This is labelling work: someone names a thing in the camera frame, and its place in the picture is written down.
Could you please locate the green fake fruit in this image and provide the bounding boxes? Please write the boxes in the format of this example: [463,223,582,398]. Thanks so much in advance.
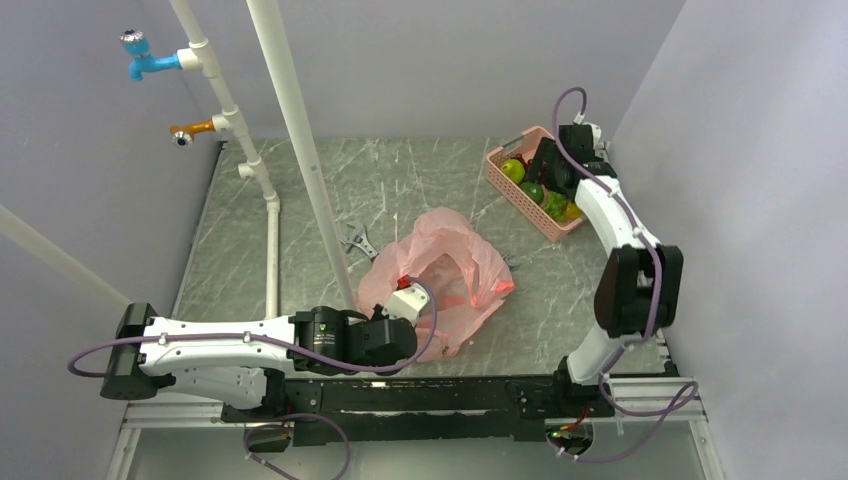
[520,182,545,205]

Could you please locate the green fake grapes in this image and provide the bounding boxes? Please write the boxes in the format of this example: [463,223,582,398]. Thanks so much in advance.
[540,191,569,223]

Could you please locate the yellow green fake mango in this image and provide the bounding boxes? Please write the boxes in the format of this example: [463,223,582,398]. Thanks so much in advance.
[500,158,526,185]

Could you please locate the yellow fake fruit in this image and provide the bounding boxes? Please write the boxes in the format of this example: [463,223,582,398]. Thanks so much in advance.
[563,202,584,221]

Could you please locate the pink plastic bag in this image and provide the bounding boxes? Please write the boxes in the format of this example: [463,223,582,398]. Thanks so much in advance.
[358,207,515,362]

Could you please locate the purple fake grapes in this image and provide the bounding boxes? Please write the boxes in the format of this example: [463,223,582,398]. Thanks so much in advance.
[516,154,534,174]

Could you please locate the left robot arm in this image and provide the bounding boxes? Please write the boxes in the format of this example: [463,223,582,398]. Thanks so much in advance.
[100,298,429,420]

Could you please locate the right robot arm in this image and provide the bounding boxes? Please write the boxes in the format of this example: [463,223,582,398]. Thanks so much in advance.
[530,123,684,415]

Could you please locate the pink plastic basket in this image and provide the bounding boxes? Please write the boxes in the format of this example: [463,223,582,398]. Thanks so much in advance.
[485,126,587,243]

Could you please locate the orange faucet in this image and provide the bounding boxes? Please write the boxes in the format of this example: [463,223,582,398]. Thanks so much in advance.
[170,119,216,148]

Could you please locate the blue faucet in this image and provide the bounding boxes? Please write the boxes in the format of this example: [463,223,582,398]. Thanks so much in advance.
[120,29,182,82]

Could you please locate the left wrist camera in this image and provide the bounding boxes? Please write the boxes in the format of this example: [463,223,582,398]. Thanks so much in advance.
[383,275,432,326]

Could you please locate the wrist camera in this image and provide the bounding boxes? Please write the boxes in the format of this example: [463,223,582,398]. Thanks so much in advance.
[585,122,604,150]
[383,275,432,326]

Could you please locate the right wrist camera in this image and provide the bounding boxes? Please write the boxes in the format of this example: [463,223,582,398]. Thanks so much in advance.
[585,122,604,150]

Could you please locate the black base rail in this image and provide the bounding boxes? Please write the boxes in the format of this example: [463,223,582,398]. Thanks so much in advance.
[221,375,614,446]

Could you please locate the red handled adjustable wrench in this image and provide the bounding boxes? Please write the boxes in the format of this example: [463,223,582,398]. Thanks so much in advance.
[339,221,379,262]

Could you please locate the white pvc pipe frame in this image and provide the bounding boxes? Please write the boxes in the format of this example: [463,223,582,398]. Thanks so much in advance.
[0,0,359,329]

